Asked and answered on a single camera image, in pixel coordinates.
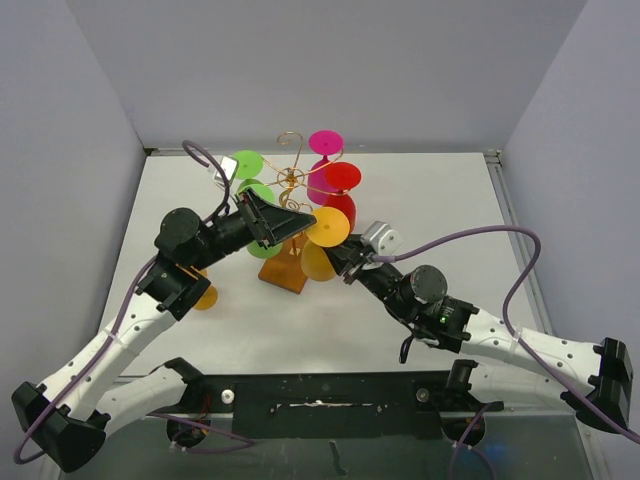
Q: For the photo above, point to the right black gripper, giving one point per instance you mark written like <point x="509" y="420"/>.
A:
<point x="349" y="257"/>

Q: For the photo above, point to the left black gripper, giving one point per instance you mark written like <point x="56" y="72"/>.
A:
<point x="273" y="222"/>

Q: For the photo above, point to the green wine glass front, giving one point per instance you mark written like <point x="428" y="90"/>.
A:
<point x="267" y="194"/>

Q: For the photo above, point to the green wine glass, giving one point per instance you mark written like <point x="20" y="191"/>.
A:
<point x="267" y="194"/>
<point x="250" y="165"/>

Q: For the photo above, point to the orange wine glass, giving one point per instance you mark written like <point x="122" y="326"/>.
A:
<point x="332" y="227"/>
<point x="209" y="297"/>

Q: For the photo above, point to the red wine glass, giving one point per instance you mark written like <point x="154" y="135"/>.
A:
<point x="343" y="177"/>

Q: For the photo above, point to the magenta wine glass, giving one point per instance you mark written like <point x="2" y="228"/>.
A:
<point x="325" y="143"/>

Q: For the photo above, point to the orange wine glass front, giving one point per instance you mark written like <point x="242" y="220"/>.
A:
<point x="209" y="297"/>

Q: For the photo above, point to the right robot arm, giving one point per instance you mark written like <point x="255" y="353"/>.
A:
<point x="593" y="380"/>

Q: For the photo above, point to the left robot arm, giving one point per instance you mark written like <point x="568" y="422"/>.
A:
<point x="67" y="413"/>

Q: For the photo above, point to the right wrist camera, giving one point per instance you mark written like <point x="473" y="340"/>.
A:
<point x="382" y="238"/>

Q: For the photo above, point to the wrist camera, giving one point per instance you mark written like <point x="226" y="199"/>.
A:
<point x="382" y="238"/>
<point x="223" y="175"/>

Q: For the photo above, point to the gold wire wine glass rack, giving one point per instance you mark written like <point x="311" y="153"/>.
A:
<point x="284" y="270"/>

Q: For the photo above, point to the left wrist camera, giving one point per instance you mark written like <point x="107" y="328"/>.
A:
<point x="223" y="175"/>

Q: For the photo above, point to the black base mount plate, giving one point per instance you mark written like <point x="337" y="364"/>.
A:
<point x="329" y="406"/>

